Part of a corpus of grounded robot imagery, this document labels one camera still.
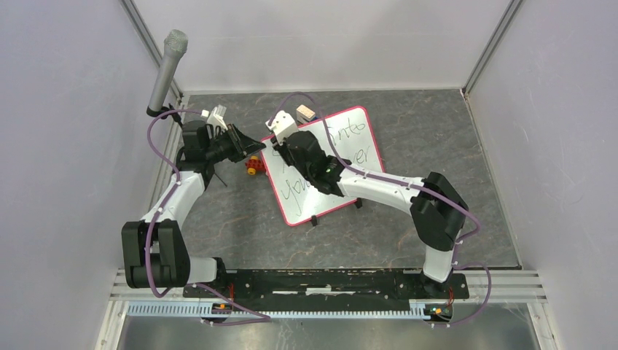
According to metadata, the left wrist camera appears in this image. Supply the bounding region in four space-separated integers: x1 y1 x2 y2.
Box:
200 104 228 132

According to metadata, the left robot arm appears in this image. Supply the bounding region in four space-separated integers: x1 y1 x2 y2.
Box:
121 120 266 298

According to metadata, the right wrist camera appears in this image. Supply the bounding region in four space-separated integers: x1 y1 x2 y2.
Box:
265 110 298 144

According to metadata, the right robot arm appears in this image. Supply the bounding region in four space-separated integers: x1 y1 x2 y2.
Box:
271 131 468 298

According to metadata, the grey microphone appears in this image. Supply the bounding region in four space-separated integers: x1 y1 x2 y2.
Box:
146 29 188 117

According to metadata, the pink framed whiteboard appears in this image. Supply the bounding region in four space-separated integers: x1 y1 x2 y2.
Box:
259 105 386 228

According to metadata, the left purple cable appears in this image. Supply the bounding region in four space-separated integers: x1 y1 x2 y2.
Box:
144 109 204 300

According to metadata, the red toy block car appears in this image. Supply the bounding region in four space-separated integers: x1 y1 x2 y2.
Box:
245 155 266 176

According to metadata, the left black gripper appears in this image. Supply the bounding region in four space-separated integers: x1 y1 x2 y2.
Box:
204 123 265 164

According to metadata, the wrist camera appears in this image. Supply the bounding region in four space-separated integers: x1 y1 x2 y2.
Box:
265 110 298 144
200 104 228 132

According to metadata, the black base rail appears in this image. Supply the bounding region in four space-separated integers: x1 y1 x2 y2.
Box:
183 268 470 324

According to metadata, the red toy block boat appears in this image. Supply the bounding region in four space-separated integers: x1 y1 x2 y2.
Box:
296 104 317 124

